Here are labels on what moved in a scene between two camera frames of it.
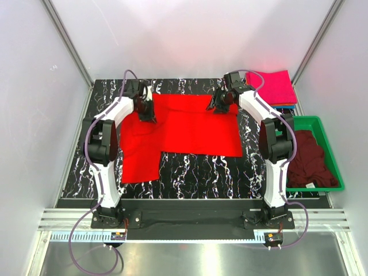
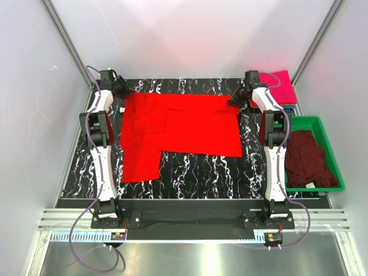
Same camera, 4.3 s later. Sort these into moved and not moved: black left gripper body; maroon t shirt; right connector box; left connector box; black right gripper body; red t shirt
Moved: black right gripper body; black left gripper body
Not moved: maroon t shirt; left connector box; red t shirt; right connector box
